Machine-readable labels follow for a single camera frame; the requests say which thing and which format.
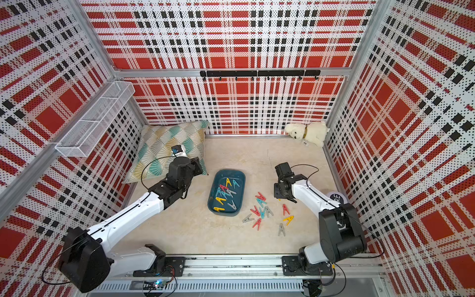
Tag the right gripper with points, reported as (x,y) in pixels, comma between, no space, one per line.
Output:
(277,193)

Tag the grey clothespin top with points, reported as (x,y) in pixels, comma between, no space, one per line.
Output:
(230,192)

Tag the grey clothespin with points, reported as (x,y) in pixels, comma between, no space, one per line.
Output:
(268,212)
(281,230)
(248,218)
(230,192)

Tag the teal plastic storage box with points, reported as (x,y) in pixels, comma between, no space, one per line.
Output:
(233,204)

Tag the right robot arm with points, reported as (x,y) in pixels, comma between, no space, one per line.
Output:
(340,233)

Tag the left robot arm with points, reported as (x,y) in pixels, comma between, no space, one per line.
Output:
(86,259)

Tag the grey clothespin centre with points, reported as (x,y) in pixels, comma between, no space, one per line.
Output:
(268,212)

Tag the grey clothespin bottom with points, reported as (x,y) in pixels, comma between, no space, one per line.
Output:
(281,230)

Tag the red clothespin bottom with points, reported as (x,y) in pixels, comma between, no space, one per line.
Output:
(257,224)

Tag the grey clothespin left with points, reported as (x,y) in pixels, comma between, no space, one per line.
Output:
(248,218)

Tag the white plush dog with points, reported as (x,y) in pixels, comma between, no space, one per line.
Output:
(313,133)

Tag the patterned cushion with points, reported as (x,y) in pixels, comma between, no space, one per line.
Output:
(155,149)

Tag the green circuit board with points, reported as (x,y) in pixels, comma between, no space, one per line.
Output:
(155,285)

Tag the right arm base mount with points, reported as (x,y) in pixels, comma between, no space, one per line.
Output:
(295,266)

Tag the aluminium front rail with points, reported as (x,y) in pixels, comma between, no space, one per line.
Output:
(240,266)

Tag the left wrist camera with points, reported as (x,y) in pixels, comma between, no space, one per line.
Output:
(178,151)

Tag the black hook rail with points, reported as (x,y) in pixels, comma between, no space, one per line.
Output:
(262,73)

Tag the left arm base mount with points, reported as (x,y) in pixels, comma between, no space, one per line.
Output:
(162,265)

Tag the white wire mesh shelf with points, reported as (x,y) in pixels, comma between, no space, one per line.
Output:
(85,134)

